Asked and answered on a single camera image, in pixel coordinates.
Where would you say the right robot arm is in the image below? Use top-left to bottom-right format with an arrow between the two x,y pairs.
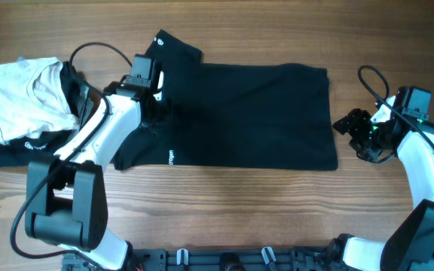
333,108 -> 434,270

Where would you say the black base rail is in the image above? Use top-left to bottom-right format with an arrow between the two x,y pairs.
61,246 -> 353,271

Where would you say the black cable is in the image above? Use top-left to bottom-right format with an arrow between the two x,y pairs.
357,65 -> 434,271
9,41 -> 133,260

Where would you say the black folded printed t-shirt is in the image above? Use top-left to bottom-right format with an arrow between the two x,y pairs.
0,62 -> 84,168

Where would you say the grey folded garment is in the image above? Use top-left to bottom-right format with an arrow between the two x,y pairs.
75,80 -> 93,129

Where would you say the white folded t-shirt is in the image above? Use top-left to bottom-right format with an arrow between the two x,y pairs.
0,57 -> 78,145

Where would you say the right black cable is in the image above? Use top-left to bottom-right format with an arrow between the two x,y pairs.
357,65 -> 434,271

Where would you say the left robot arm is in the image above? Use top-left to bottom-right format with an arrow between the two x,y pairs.
17,81 -> 161,270

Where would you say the left black cable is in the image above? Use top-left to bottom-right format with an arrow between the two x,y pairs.
9,41 -> 133,260

